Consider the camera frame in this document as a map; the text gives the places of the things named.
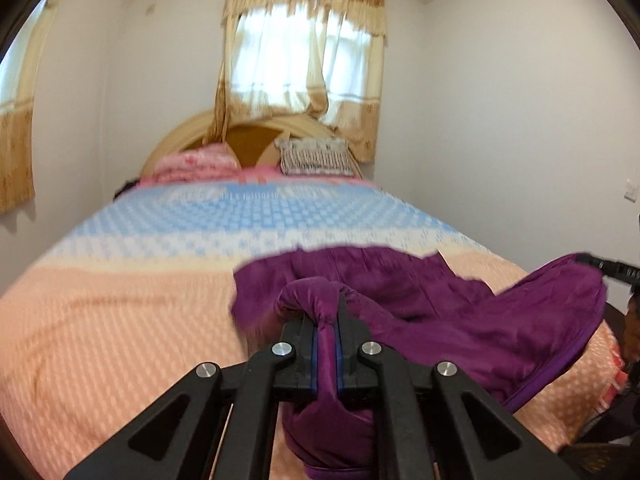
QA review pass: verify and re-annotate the purple hooded puffer jacket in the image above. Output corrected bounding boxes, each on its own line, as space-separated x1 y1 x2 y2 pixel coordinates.
231 246 609 480

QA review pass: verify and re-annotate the striped floral pillow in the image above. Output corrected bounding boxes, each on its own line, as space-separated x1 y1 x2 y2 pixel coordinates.
274 137 357 177

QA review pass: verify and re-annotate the cream arched wooden headboard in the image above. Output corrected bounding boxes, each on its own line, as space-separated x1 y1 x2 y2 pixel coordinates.
142 110 363 181

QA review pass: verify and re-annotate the bed with polka dot sheet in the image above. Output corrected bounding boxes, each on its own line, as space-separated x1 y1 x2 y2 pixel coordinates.
0 167 630 480

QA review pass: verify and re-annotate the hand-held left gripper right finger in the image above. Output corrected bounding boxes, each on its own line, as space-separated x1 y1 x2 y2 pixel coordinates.
336 294 581 480

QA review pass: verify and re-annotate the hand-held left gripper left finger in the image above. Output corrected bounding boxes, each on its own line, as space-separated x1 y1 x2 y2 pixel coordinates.
62 316 320 480

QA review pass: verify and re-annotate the folded pink blanket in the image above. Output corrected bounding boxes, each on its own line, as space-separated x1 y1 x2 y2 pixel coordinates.
141 142 243 187

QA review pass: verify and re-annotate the wide beige window curtain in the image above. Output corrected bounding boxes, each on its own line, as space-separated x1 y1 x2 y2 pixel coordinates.
214 0 390 163

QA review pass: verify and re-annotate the beige side window curtain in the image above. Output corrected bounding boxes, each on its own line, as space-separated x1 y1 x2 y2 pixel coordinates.
0 0 68 214

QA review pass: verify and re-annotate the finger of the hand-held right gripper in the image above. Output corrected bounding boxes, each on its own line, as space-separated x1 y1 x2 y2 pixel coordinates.
575 253 640 289

